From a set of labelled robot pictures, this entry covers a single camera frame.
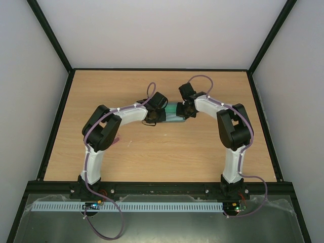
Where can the grey glasses case green lining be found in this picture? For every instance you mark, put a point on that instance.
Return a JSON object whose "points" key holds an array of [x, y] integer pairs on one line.
{"points": [[171, 107]]}

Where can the pink sunglasses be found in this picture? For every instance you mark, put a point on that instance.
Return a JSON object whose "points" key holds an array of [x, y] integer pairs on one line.
{"points": [[116, 139]]}

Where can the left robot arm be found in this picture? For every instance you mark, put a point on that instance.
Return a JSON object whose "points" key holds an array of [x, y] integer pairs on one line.
{"points": [[100, 132]]}

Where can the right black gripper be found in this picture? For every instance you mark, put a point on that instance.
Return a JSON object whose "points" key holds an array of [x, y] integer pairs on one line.
{"points": [[180, 110]]}

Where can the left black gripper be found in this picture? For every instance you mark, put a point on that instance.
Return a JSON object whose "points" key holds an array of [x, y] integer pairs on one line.
{"points": [[162, 118]]}

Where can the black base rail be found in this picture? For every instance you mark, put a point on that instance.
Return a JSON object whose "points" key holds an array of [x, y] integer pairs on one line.
{"points": [[116, 190]]}

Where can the light blue slotted cable duct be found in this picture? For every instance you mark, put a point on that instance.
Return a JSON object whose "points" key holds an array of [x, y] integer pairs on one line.
{"points": [[73, 206]]}

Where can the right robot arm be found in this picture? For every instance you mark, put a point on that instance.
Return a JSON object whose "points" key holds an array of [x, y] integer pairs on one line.
{"points": [[235, 132]]}

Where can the light blue cleaning cloth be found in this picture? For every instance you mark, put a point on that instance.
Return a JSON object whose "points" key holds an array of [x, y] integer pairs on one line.
{"points": [[173, 118]]}

